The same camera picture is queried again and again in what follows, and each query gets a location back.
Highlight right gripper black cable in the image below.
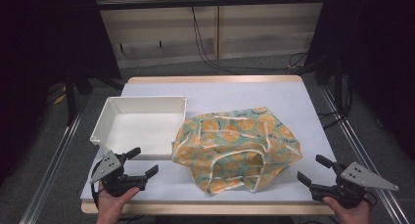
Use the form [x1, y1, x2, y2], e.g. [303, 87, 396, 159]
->
[364, 190, 379, 208]

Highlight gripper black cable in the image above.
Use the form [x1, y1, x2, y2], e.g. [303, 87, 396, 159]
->
[90, 164, 101, 208]
[364, 190, 379, 208]

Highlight orange patterned cloth bag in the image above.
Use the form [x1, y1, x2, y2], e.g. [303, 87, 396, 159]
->
[170, 106, 303, 196]

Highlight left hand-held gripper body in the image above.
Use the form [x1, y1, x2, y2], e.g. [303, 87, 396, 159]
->
[89, 150, 149, 198]

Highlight black floor cables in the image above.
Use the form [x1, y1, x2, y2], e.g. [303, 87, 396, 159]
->
[317, 80, 356, 131]

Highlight black horizontal bar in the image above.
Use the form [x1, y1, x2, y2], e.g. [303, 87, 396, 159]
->
[96, 0, 328, 12]

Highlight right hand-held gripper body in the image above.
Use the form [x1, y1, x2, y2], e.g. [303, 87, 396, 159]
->
[308, 160, 400, 209]

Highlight black wall cable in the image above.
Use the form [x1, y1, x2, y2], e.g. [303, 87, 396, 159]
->
[190, 5, 309, 75]

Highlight yellow floor item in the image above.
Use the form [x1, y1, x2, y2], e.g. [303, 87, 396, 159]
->
[53, 86, 69, 106]

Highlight white plastic tray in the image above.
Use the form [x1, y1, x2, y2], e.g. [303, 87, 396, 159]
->
[89, 95, 189, 161]

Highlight person's left hand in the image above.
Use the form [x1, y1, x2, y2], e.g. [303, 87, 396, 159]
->
[96, 186, 142, 224]

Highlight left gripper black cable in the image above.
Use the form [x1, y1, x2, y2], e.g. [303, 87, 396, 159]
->
[90, 164, 101, 208]

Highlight person's right hand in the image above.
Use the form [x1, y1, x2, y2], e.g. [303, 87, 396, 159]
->
[322, 196, 372, 224]

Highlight black metal stand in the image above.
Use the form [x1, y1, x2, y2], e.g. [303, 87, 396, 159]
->
[312, 52, 354, 120]
[63, 66, 125, 127]

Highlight aluminium floor rail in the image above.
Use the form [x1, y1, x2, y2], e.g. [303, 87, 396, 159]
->
[320, 86, 411, 224]
[19, 111, 85, 224]

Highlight black curtain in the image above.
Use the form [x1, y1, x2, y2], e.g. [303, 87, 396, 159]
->
[305, 0, 415, 161]
[0, 0, 122, 186]

